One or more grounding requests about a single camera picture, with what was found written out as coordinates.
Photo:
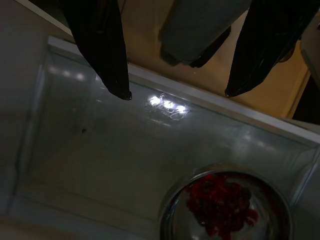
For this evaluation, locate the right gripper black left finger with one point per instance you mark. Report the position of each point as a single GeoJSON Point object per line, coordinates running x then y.
{"type": "Point", "coordinates": [100, 45]}

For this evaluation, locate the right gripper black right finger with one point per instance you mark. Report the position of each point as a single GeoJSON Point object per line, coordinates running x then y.
{"type": "Point", "coordinates": [270, 37]}

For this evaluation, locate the white fridge body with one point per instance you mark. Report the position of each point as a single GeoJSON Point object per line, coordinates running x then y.
{"type": "Point", "coordinates": [15, 75]}

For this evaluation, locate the glass fridge shelf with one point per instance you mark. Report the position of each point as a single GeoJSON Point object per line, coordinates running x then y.
{"type": "Point", "coordinates": [112, 150]}

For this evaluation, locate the black floor mat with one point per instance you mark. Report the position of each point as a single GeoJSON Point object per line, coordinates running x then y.
{"type": "Point", "coordinates": [310, 100]}

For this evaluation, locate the red berries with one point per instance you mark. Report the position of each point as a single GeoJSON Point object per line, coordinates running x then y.
{"type": "Point", "coordinates": [220, 200]}

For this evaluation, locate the round clear bowl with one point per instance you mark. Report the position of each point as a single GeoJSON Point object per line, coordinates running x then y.
{"type": "Point", "coordinates": [175, 225]}

